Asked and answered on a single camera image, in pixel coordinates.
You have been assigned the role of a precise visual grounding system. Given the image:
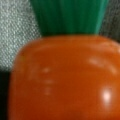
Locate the orange toy carrot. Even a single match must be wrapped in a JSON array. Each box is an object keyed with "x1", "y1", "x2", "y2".
[{"x1": 8, "y1": 0, "x2": 120, "y2": 120}]

